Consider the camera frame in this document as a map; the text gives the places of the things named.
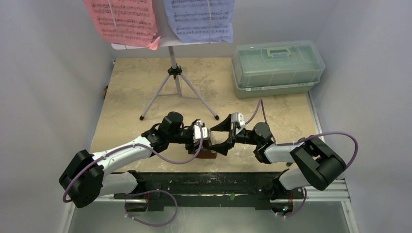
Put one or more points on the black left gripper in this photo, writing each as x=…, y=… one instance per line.
x=190, y=146

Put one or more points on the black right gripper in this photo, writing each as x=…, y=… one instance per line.
x=231, y=134

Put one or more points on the brown wooden metronome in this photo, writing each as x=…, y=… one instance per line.
x=206, y=152

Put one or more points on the lilac perforated music stand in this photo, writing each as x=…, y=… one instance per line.
x=170, y=40

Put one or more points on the white sheet music pages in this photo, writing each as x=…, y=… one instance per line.
x=201, y=21

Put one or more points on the pink paper folder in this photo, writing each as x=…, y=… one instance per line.
x=125, y=22

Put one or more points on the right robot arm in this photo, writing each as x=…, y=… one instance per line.
x=318, y=165

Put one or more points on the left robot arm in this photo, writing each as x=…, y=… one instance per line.
x=91, y=175

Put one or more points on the translucent green storage box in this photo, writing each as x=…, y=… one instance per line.
x=276, y=68

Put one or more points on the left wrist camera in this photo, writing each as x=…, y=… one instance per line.
x=203, y=133

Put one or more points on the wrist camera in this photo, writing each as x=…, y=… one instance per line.
x=203, y=133
x=238, y=123

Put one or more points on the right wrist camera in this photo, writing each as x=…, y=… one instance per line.
x=238, y=123

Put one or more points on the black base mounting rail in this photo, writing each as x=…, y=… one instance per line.
x=214, y=189

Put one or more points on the black handled tool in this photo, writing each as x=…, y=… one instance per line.
x=288, y=164

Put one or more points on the aluminium frame rails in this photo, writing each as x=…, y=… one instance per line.
x=335, y=191

